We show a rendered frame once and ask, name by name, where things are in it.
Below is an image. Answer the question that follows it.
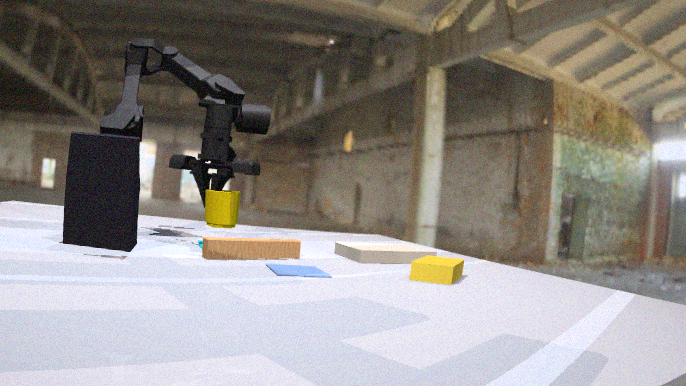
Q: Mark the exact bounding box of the beige flat block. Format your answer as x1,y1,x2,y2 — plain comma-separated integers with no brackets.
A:
334,242,437,264

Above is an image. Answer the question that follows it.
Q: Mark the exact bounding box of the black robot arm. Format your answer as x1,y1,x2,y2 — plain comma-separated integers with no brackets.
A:
100,38,271,142

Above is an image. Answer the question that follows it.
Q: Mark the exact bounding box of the yellow block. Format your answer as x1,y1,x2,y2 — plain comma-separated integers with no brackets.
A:
409,256,464,285

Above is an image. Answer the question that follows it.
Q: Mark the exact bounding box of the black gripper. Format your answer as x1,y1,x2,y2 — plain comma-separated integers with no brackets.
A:
169,128,260,208

